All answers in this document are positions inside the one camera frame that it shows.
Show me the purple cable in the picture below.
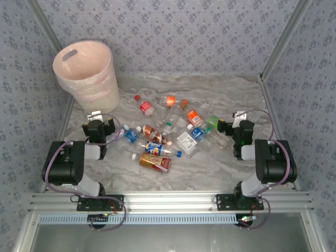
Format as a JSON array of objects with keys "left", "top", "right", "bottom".
[
  {"left": 237, "top": 108, "right": 299, "bottom": 230},
  {"left": 43, "top": 112, "right": 127, "bottom": 232}
]

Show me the blue label water bottle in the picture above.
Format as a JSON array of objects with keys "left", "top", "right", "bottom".
[{"left": 118, "top": 126, "right": 142, "bottom": 152}]

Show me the small bottle green cap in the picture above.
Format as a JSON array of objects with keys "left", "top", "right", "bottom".
[{"left": 163, "top": 121, "right": 177, "bottom": 137}]

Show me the blue Pepsi bottle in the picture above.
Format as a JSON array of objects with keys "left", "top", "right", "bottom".
[{"left": 144, "top": 140, "right": 183, "bottom": 158}]

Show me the clear bottle orange band label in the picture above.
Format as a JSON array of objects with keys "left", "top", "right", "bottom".
[{"left": 165, "top": 94, "right": 182, "bottom": 123}]

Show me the green plastic bottle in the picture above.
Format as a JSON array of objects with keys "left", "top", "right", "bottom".
[{"left": 206, "top": 114, "right": 220, "bottom": 129}]

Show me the long clear bottle green cap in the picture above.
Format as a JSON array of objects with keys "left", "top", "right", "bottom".
[{"left": 204, "top": 127, "right": 230, "bottom": 150}]

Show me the orange barcode label bottle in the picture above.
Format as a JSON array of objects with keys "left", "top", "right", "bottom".
[{"left": 186, "top": 109, "right": 205, "bottom": 127}]

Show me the gold red tea bottle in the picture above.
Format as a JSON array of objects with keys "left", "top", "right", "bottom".
[{"left": 131, "top": 152, "right": 172, "bottom": 174}]

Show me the aluminium frame post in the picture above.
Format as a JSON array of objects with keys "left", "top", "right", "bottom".
[
  {"left": 26, "top": 0, "right": 65, "bottom": 57},
  {"left": 258, "top": 0, "right": 314, "bottom": 83}
]

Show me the copper brown coffee bottle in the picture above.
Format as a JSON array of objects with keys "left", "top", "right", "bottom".
[{"left": 141, "top": 124, "right": 173, "bottom": 146}]

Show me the blue label QR code bottle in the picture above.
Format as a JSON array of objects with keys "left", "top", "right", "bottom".
[{"left": 186, "top": 124, "right": 212, "bottom": 149}]

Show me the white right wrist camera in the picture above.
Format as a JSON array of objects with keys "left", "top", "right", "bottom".
[{"left": 233, "top": 110, "right": 247, "bottom": 126}]

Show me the purple label clear bottle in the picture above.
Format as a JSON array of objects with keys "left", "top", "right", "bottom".
[{"left": 106, "top": 124, "right": 130, "bottom": 146}]

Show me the pale pink lined waste bin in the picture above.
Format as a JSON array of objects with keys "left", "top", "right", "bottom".
[{"left": 52, "top": 39, "right": 121, "bottom": 112}]

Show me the red label cola bottle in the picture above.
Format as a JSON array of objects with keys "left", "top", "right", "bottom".
[{"left": 134, "top": 94, "right": 167, "bottom": 123}]

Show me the grey metal base panel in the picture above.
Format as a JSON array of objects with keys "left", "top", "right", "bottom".
[{"left": 26, "top": 223, "right": 316, "bottom": 252}]

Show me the black LED control board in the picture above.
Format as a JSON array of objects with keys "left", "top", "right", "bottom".
[
  {"left": 236, "top": 214, "right": 259, "bottom": 227},
  {"left": 87, "top": 214, "right": 110, "bottom": 224}
]

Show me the clear jar white label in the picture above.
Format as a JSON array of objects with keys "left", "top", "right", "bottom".
[{"left": 176, "top": 131, "right": 198, "bottom": 158}]

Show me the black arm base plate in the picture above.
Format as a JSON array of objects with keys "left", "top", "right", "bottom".
[
  {"left": 215, "top": 194, "right": 264, "bottom": 212},
  {"left": 77, "top": 194, "right": 124, "bottom": 212}
]

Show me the white slotted cable duct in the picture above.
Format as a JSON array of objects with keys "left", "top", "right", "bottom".
[{"left": 38, "top": 213, "right": 238, "bottom": 225}]

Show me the aluminium front rail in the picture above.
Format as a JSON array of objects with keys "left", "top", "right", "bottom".
[{"left": 28, "top": 191, "right": 315, "bottom": 213}]

